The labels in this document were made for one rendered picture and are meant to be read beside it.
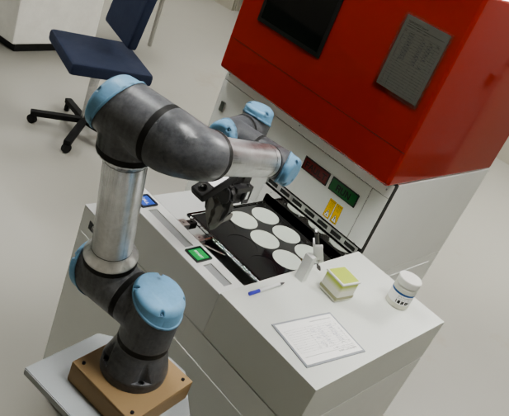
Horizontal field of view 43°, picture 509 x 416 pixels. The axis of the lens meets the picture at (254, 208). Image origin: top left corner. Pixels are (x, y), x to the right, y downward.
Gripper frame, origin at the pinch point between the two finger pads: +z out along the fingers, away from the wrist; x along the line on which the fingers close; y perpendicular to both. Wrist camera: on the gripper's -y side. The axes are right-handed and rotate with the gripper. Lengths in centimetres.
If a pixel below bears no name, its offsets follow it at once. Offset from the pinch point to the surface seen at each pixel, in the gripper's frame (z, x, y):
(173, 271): 16.3, 2.0, -4.6
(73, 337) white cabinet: 70, 33, -5
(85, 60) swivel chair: 49, 207, 99
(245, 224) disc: 16.0, 14.1, 35.4
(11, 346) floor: 106, 67, -4
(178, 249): 9.9, 3.6, -4.0
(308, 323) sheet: 9.1, -33.3, 10.6
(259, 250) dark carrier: 15.9, 1.3, 29.6
